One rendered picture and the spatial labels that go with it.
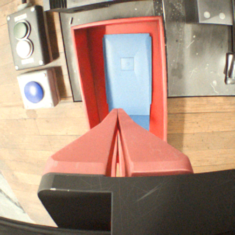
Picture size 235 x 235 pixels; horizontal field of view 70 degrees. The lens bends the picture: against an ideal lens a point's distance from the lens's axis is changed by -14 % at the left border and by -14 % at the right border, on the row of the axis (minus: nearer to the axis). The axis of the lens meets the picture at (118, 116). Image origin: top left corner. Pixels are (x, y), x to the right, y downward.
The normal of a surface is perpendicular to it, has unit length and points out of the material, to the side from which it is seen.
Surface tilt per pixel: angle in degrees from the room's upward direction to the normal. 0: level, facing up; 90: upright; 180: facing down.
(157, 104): 0
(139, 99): 0
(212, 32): 0
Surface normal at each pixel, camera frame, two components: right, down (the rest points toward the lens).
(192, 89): -0.15, 0.43
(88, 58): 0.98, -0.04
